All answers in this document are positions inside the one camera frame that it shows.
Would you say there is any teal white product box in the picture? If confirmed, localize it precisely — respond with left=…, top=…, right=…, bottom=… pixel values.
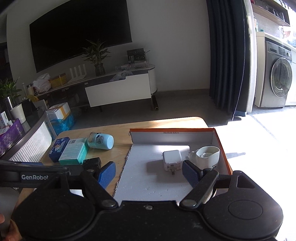
left=59, top=138, right=89, bottom=165

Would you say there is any white ceramic mug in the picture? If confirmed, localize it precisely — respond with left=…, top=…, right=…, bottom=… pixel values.
left=189, top=146, right=220, bottom=170

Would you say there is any white router with antennas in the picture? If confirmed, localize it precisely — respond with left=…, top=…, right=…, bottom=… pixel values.
left=68, top=64, right=87, bottom=83

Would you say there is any white yellow cardboard box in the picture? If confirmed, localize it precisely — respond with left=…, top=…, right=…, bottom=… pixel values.
left=46, top=102, right=71, bottom=121

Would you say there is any wooden coffee table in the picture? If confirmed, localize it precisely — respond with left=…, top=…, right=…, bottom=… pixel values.
left=16, top=116, right=209, bottom=209

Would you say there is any white TV cabinet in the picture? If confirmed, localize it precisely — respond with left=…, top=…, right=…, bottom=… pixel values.
left=37, top=64, right=157, bottom=108

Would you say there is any black wall television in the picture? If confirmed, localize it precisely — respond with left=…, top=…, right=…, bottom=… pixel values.
left=29, top=1, right=132, bottom=72

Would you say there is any white plastic bag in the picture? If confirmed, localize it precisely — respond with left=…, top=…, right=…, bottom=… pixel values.
left=33, top=73, right=52, bottom=93

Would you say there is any yellow box on cabinet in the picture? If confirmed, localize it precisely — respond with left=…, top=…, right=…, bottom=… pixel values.
left=49, top=73, right=67, bottom=88

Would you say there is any round grey side table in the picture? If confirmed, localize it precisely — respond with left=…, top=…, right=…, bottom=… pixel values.
left=1, top=109, right=57, bottom=163

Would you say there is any bamboo plant in glass vase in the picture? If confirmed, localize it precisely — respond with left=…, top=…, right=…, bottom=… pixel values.
left=83, top=41, right=110, bottom=76

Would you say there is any white power adapter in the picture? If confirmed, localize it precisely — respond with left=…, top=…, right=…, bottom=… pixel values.
left=163, top=150, right=183, bottom=175

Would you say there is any grey cloth on cabinet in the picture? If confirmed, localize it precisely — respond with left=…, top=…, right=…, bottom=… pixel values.
left=110, top=70, right=133, bottom=82

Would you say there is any green plant on side table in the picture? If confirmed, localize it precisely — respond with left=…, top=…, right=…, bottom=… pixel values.
left=1, top=78, right=22, bottom=105

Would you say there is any dark framed picture box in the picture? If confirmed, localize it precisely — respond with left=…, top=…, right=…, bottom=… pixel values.
left=127, top=48, right=146, bottom=63

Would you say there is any blue plastic bag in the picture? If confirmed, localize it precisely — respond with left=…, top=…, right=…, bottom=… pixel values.
left=50, top=114, right=75, bottom=135

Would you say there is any white paper cup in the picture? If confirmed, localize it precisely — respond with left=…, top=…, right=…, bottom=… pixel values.
left=10, top=103, right=26, bottom=124

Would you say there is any black rolled mat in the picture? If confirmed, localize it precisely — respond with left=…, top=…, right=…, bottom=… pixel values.
left=151, top=95, right=159, bottom=111

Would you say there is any light blue toothpick jar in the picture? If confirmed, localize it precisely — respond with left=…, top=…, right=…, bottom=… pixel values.
left=87, top=132, right=114, bottom=150

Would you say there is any silver washing machine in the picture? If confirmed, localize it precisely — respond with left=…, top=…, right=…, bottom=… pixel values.
left=259, top=38, right=292, bottom=108

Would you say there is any wooden wall shelf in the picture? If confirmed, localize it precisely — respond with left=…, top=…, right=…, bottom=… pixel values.
left=251, top=0, right=290, bottom=27

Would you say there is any dark blue curtain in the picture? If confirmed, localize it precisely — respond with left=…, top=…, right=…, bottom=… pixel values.
left=206, top=1, right=250, bottom=118

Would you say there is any person's left hand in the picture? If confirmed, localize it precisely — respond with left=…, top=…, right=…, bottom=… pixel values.
left=3, top=219, right=22, bottom=241

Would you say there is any purple storage basket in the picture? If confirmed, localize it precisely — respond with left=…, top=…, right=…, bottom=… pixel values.
left=0, top=118, right=24, bottom=156

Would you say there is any dark blue printed box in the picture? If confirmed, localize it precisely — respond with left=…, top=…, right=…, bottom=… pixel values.
left=49, top=137, right=70, bottom=163

